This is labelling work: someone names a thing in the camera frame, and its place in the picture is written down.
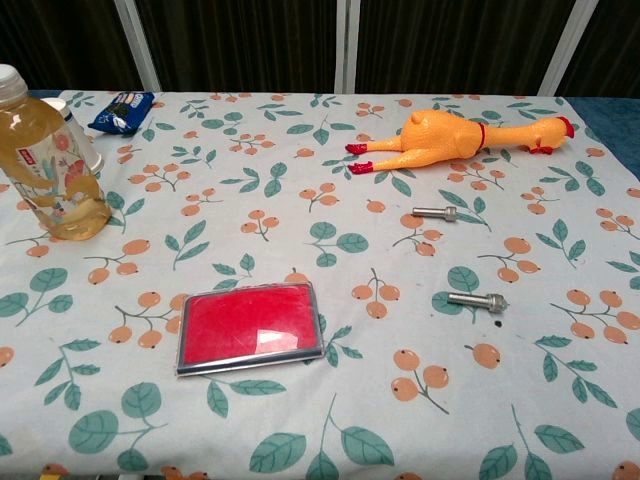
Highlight silver metal bolt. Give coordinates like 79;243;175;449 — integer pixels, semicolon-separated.
446;291;510;317
411;205;459;225

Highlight floral leaf print tablecloth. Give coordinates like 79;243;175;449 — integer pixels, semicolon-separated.
0;89;640;480

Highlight red pad in clear case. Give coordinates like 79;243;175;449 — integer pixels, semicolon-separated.
174;280;327;378

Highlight yellow rubber chicken toy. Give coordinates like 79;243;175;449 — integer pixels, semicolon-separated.
345;108;575;176

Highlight dark pleated screen panel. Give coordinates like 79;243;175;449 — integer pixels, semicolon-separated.
0;0;140;92
354;0;577;97
558;0;640;99
133;0;339;95

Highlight blue cookie packet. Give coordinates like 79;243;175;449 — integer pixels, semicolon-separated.
87;90;156;137

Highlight white paper cup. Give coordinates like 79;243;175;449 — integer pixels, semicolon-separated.
39;97;105;178

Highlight tea bottle with white cap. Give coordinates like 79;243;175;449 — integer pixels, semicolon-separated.
0;63;113;243

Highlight white metal screen post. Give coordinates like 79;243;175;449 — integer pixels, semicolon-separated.
536;0;600;97
332;0;362;95
112;0;167;94

